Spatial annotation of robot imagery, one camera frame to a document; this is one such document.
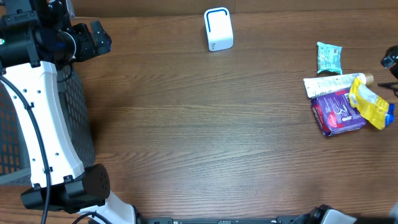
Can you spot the white barcode scanner stand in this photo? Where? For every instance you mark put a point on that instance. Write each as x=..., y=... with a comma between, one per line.
x=219, y=29

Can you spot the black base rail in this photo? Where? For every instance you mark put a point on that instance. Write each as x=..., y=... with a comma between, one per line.
x=285, y=219

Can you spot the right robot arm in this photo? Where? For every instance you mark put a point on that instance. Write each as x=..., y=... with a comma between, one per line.
x=326, y=215

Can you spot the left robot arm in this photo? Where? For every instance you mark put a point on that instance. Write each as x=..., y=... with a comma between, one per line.
x=37, y=41

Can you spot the yellow blue snack packet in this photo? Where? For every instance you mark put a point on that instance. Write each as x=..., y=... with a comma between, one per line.
x=371, y=107

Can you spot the grey plastic mesh basket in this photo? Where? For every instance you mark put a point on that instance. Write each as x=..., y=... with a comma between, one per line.
x=74, y=118

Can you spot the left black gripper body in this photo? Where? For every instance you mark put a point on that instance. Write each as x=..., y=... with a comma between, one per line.
x=86, y=46

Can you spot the teal wet wipes pack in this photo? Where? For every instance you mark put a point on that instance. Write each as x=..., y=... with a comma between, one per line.
x=329, y=58

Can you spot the white tube with gold cap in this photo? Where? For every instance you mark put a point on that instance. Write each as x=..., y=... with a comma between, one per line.
x=324, y=85

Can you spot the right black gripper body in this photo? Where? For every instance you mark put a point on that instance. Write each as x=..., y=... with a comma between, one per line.
x=393, y=58

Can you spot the purple Carefree pad pack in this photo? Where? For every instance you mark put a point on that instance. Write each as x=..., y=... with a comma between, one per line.
x=334, y=113

